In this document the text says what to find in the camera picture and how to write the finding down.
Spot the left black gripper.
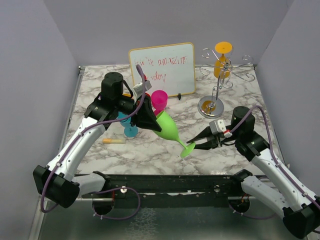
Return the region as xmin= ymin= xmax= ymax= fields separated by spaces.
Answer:
xmin=115 ymin=93 xmax=163 ymax=132

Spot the blue wine glass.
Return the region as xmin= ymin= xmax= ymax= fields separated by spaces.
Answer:
xmin=119 ymin=117 xmax=139 ymax=138

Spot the pink wine glass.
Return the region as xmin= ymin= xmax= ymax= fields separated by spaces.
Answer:
xmin=151 ymin=90 xmax=168 ymax=116

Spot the green wine glass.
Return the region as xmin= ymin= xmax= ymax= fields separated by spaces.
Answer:
xmin=153 ymin=110 xmax=196 ymax=158

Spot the yellow wine glass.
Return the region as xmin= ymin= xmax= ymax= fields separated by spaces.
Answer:
xmin=213 ymin=41 xmax=233 ymax=80
xmin=123 ymin=93 xmax=132 ymax=98

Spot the yellow wine glass front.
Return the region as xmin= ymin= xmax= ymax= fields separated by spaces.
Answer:
xmin=123 ymin=93 xmax=132 ymax=98

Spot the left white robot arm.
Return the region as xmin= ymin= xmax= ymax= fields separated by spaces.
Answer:
xmin=33 ymin=72 xmax=162 ymax=208

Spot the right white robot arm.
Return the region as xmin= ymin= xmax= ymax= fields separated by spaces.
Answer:
xmin=190 ymin=106 xmax=320 ymax=239

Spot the chrome wine glass rack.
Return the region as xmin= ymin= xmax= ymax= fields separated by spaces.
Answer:
xmin=197 ymin=48 xmax=256 ymax=119

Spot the yellow framed whiteboard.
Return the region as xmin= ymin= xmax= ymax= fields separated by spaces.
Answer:
xmin=128 ymin=42 xmax=196 ymax=97

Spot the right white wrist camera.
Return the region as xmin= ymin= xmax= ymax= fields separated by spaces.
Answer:
xmin=209 ymin=119 xmax=233 ymax=138

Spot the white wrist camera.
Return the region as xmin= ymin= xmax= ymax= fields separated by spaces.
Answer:
xmin=132 ymin=80 xmax=152 ymax=97
xmin=209 ymin=119 xmax=233 ymax=138

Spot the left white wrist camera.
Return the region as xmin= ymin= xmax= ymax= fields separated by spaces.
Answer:
xmin=132 ymin=80 xmax=152 ymax=97

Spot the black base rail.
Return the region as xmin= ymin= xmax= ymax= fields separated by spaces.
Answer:
xmin=83 ymin=169 xmax=252 ymax=209

